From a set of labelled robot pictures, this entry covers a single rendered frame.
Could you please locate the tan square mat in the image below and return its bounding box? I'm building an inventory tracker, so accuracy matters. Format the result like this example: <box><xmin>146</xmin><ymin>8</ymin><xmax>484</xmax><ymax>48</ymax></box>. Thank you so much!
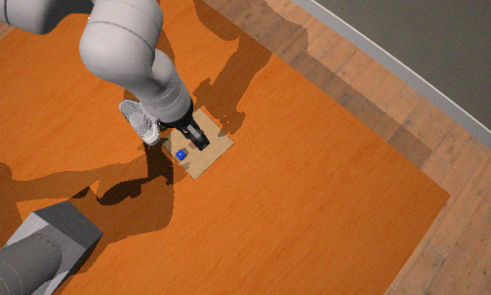
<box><xmin>160</xmin><ymin>108</ymin><xmax>234</xmax><ymax>180</ymax></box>

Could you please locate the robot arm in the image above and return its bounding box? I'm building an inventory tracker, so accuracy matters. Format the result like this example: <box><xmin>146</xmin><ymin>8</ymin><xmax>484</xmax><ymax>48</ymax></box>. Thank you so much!
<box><xmin>0</xmin><ymin>0</ymin><xmax>190</xmax><ymax>295</ymax></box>

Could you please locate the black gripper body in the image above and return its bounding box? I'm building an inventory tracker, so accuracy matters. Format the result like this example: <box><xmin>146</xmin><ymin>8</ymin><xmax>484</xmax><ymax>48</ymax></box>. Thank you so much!
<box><xmin>160</xmin><ymin>97</ymin><xmax>194</xmax><ymax>132</ymax></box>

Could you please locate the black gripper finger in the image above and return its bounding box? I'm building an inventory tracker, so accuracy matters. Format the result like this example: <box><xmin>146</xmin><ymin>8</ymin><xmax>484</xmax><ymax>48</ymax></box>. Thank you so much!
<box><xmin>176</xmin><ymin>116</ymin><xmax>210</xmax><ymax>150</ymax></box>

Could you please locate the blue die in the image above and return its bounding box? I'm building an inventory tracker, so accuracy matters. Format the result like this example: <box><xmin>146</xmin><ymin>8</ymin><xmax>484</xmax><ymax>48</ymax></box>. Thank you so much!
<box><xmin>176</xmin><ymin>149</ymin><xmax>186</xmax><ymax>160</ymax></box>

